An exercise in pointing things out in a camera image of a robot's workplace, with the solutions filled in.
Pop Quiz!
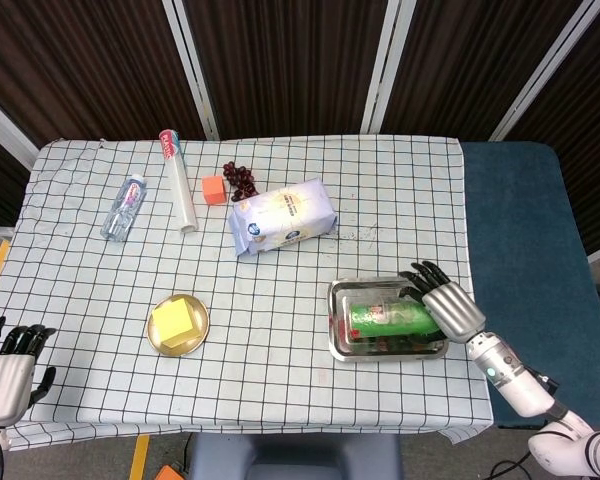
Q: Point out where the white checked tablecloth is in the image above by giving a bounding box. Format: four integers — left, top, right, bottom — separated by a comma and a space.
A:
0, 133, 496, 451

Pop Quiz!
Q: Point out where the black floor cable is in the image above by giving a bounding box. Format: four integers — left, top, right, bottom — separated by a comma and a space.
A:
489, 458, 531, 480

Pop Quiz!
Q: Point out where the clear water bottle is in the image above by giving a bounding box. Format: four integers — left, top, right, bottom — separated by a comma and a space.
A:
100, 173, 148, 243

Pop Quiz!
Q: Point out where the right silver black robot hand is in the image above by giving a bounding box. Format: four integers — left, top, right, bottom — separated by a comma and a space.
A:
397, 260, 486, 345

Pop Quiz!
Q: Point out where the rectangular steel tray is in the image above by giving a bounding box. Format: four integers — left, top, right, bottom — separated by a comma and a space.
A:
327, 277, 451, 363

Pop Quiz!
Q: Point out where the pale blue tissue pack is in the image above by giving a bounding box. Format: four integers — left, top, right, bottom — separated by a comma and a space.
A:
228, 178, 339, 258

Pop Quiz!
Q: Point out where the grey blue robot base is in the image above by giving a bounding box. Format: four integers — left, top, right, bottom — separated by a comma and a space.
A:
187, 432, 404, 480

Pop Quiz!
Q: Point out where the orange floor object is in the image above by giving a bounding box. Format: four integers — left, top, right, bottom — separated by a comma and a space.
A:
152, 464, 189, 480

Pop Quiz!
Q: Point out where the dark red grape bunch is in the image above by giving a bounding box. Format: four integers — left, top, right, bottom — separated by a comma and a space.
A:
222, 161, 259, 203

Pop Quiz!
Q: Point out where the brown folding screen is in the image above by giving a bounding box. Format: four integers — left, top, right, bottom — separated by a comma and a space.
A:
0, 0, 600, 261

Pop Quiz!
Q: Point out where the green chip can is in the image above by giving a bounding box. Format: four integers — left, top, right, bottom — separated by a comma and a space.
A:
348, 295, 441, 339

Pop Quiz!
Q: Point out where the round steel plate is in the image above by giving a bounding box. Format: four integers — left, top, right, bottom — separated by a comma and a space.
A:
146, 293, 211, 357

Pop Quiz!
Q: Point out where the orange cube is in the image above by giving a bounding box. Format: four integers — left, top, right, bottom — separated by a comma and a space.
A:
201, 175, 228, 207

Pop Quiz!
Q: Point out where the yellow foam block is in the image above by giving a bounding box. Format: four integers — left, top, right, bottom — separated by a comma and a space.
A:
151, 296, 197, 350

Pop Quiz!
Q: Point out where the plastic wrap roll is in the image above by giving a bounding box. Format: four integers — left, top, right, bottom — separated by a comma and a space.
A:
158, 128, 200, 235

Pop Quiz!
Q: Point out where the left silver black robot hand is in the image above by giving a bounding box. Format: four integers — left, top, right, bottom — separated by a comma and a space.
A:
0, 315, 58, 429

